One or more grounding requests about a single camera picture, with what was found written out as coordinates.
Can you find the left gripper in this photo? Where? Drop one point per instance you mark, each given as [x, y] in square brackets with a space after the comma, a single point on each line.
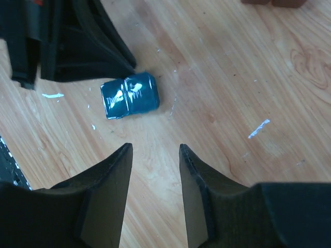
[67, 40]

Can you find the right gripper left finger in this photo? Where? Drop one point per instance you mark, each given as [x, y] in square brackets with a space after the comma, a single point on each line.
[86, 210]

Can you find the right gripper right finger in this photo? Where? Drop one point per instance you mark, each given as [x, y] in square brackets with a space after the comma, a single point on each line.
[220, 212]

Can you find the brown pill box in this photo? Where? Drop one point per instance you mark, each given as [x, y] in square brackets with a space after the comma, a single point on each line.
[277, 3]

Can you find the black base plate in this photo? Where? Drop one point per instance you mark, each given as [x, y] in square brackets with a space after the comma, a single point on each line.
[10, 170]

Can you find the teal pill box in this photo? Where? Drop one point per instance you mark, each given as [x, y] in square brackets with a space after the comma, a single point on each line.
[136, 94]

